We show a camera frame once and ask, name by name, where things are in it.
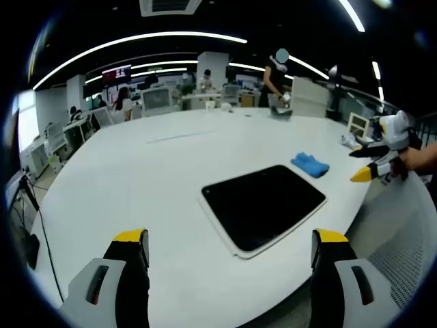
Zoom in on white boxy monitor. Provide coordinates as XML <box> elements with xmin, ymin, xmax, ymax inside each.
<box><xmin>141</xmin><ymin>86</ymin><xmax>174</xmax><ymax>115</ymax></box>

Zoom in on white crumpled item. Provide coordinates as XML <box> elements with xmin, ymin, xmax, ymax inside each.
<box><xmin>339</xmin><ymin>133</ymin><xmax>360</xmax><ymax>148</ymax></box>

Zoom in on white picture frame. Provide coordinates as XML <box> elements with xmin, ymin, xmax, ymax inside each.
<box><xmin>348</xmin><ymin>112</ymin><xmax>371</xmax><ymax>138</ymax></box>

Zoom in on white framed monitor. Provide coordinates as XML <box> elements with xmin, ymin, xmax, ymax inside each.
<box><xmin>91</xmin><ymin>105</ymin><xmax>115</xmax><ymax>128</ymax></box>

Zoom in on blue cleaning cloth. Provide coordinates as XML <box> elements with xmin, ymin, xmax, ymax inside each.
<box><xmin>290</xmin><ymin>152</ymin><xmax>330</xmax><ymax>179</ymax></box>

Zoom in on black power adapter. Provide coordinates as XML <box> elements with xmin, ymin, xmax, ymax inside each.
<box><xmin>23</xmin><ymin>233</ymin><xmax>41</xmax><ymax>270</ymax></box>

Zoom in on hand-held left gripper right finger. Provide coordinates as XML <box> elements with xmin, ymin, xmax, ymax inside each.
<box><xmin>309</xmin><ymin>228</ymin><xmax>403</xmax><ymax>328</ymax></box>

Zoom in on grey tray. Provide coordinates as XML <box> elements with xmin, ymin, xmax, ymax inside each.
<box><xmin>269</xmin><ymin>104</ymin><xmax>294</xmax><ymax>121</ymax></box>

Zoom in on black railing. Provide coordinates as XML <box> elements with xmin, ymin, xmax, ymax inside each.
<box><xmin>414</xmin><ymin>112</ymin><xmax>437</xmax><ymax>145</ymax></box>

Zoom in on ceiling light strips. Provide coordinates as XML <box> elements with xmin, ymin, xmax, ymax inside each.
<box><xmin>32</xmin><ymin>0</ymin><xmax>386</xmax><ymax>102</ymax></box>

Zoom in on person's right hand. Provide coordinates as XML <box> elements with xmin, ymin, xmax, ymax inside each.
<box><xmin>398</xmin><ymin>141</ymin><xmax>437</xmax><ymax>175</ymax></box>

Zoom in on black desk lamp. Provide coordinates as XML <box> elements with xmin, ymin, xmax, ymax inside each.
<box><xmin>325</xmin><ymin>64</ymin><xmax>347</xmax><ymax>121</ymax></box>

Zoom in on ceiling air vent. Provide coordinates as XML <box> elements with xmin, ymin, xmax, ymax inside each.
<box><xmin>139</xmin><ymin>0</ymin><xmax>203</xmax><ymax>18</ymax></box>

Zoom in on black cable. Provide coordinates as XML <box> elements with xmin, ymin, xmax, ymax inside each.
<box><xmin>28</xmin><ymin>180</ymin><xmax>66</xmax><ymax>303</ymax></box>

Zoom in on white mesh chair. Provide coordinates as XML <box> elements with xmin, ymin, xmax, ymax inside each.
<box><xmin>343</xmin><ymin>169</ymin><xmax>437</xmax><ymax>312</ymax></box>

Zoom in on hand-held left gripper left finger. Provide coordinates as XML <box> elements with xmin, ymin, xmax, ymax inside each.
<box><xmin>58</xmin><ymin>228</ymin><xmax>152</xmax><ymax>328</ymax></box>

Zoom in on red wall screen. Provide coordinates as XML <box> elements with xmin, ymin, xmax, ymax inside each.
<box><xmin>101</xmin><ymin>64</ymin><xmax>132</xmax><ymax>85</ymax></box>

